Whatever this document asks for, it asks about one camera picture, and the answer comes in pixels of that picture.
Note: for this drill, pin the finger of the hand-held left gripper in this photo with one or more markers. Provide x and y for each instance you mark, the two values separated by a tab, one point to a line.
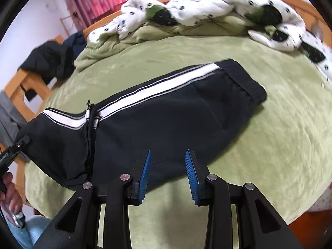
22	142

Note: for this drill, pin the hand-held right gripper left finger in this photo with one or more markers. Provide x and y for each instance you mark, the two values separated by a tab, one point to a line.
145	176

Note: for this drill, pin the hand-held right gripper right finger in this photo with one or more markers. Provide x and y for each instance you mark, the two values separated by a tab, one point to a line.
192	179

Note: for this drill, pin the black pants with white stripe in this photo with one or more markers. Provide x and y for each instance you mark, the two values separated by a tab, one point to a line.
155	124

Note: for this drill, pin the person's left hand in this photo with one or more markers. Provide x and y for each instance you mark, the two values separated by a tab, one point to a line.
11	194

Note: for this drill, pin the grey jeans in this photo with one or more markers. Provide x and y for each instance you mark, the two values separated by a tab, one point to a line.
10	119

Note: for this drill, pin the person's leg in blue jeans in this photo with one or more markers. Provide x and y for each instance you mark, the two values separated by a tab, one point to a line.
39	230

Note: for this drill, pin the green plush bed sheet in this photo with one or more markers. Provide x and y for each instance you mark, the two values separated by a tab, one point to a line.
272	147

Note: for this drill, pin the black jacket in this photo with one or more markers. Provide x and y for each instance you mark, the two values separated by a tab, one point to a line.
49	59

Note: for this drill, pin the navy blue garment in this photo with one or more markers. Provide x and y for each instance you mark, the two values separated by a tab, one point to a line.
76	41

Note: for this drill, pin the wooden coat rack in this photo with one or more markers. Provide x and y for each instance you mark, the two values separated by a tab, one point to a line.
64	24

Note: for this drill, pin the crumpled green plush blanket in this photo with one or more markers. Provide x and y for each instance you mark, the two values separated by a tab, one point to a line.
109	46

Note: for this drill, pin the white flowered quilt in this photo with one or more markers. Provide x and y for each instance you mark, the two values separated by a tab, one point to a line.
197	7

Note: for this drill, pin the white flowered pillow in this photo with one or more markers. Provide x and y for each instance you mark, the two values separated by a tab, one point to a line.
319	54

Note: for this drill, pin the wooden bed frame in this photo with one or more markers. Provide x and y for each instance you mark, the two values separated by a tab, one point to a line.
15	88

